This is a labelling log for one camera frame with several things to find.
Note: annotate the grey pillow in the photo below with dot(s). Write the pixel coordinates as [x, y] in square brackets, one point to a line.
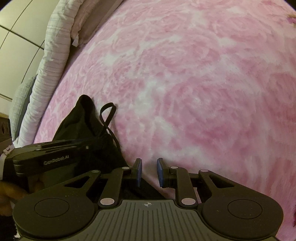
[20, 104]

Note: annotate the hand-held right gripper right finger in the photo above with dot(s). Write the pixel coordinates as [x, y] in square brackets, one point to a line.
[160, 172]

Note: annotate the brown wooden furniture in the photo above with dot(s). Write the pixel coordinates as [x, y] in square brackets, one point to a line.
[4, 129]

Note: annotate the striped white quilt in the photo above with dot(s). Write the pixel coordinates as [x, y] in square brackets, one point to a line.
[46, 76]

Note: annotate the pink folded pillowcase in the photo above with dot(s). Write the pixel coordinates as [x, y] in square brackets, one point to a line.
[90, 25]

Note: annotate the pink rose-print blanket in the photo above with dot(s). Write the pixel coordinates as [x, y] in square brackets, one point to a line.
[185, 92]

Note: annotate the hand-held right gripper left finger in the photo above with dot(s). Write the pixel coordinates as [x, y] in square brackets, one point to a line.
[138, 172]

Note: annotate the person's left hand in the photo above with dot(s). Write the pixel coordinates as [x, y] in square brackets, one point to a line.
[13, 192]

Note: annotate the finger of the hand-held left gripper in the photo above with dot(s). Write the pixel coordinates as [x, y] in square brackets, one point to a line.
[87, 144]

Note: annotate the black pants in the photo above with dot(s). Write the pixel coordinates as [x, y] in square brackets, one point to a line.
[78, 120]

